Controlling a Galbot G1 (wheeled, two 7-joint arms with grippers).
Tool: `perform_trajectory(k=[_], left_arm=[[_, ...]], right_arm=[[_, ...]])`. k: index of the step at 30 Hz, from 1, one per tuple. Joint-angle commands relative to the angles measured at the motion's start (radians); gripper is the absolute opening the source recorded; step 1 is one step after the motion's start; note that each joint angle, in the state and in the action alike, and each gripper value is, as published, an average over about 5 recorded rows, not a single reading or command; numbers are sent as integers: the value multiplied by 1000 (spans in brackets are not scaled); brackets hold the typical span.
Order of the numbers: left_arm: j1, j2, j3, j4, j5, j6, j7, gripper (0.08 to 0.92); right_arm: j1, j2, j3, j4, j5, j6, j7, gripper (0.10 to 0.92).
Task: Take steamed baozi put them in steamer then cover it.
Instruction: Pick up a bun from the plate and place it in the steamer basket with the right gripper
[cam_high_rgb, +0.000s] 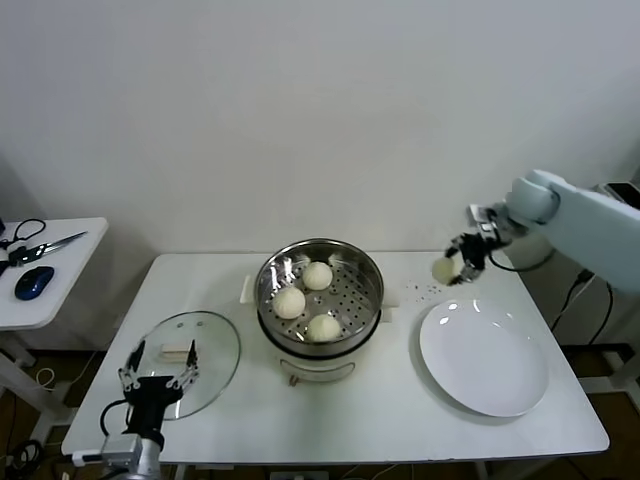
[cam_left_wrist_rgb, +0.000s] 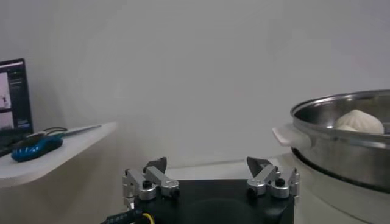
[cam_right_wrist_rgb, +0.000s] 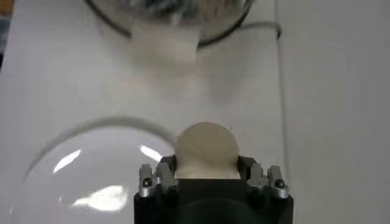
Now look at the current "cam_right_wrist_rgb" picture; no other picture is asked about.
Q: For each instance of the white electric cooker pot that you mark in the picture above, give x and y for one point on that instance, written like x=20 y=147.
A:
x=166 y=42

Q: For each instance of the white round plate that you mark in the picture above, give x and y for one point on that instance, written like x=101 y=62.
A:
x=91 y=170

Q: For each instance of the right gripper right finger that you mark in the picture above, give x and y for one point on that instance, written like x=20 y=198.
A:
x=265 y=179

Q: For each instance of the white steamed baozi bun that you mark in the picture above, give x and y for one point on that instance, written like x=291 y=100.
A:
x=207 y=146

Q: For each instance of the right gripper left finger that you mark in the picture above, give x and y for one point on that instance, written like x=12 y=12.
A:
x=158 y=179

